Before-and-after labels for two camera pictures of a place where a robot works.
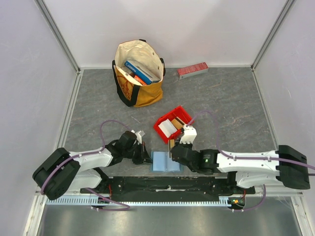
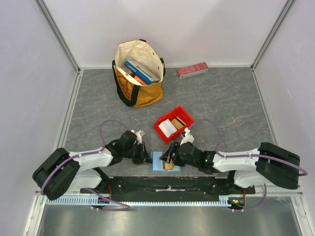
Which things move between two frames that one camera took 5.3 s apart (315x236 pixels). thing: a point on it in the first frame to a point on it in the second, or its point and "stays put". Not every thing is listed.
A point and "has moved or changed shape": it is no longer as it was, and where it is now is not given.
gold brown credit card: (172, 143) has moved or changed shape
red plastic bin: (181, 113) stays put
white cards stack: (168, 129) stays put
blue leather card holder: (161, 162) stays put
